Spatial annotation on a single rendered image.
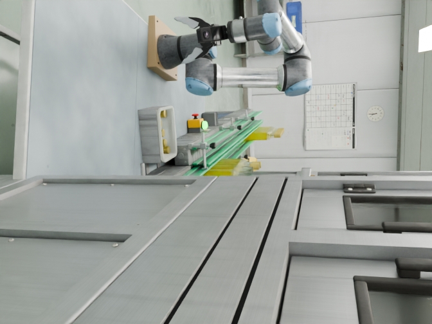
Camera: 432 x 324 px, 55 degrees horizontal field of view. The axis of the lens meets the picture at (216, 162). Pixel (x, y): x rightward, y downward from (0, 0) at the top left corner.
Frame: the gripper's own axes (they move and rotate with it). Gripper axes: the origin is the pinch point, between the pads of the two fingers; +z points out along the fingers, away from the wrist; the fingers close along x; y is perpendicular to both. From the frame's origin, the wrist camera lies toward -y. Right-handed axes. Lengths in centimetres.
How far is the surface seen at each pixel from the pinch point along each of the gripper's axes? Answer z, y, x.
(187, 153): 16, 30, -47
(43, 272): -18, -99, -31
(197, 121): 25, 70, -39
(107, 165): 25.5, -18.1, -37.6
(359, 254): -56, -85, -35
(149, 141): 23.4, 11.0, -35.9
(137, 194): -12, -64, -33
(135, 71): 25.2, 13.6, -7.8
